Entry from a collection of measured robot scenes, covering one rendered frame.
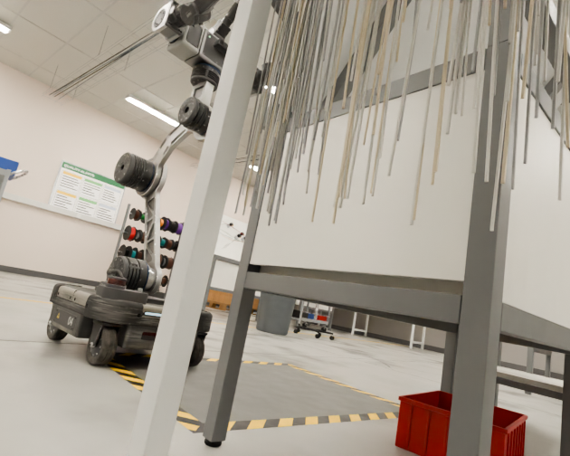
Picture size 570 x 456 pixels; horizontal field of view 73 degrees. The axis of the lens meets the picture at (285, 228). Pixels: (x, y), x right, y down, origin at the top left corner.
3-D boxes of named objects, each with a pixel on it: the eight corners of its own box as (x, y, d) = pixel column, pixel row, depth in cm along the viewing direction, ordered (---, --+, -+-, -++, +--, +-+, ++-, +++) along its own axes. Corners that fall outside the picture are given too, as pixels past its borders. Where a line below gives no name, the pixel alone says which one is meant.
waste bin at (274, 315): (250, 329, 437) (261, 275, 449) (254, 327, 482) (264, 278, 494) (290, 337, 434) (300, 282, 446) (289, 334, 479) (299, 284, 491)
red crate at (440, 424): (392, 445, 114) (398, 395, 116) (433, 429, 143) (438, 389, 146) (503, 489, 95) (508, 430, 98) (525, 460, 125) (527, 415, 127)
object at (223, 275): (259, 321, 637) (278, 224, 669) (202, 313, 552) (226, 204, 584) (230, 314, 685) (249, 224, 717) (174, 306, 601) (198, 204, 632)
